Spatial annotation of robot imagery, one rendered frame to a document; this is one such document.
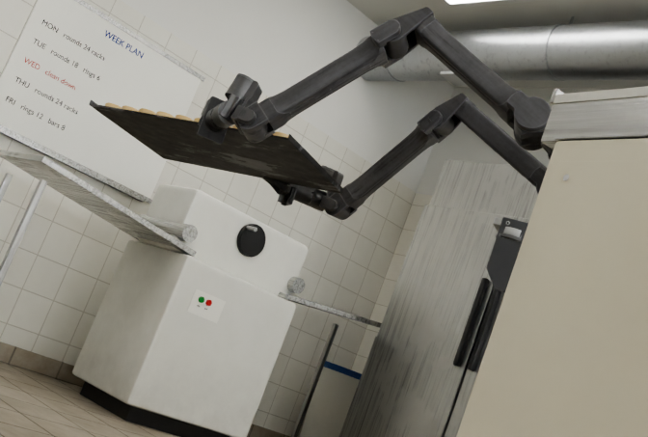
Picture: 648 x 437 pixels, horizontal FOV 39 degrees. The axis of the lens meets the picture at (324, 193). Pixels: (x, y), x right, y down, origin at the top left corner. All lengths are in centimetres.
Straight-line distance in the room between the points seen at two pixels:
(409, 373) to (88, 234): 198
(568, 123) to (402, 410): 417
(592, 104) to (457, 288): 414
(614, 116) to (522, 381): 30
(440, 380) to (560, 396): 414
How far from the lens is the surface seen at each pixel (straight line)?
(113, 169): 535
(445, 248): 530
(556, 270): 95
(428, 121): 250
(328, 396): 603
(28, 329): 529
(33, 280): 524
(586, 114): 104
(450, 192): 550
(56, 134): 519
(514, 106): 195
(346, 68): 208
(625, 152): 96
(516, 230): 200
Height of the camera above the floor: 50
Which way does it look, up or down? 11 degrees up
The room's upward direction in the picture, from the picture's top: 21 degrees clockwise
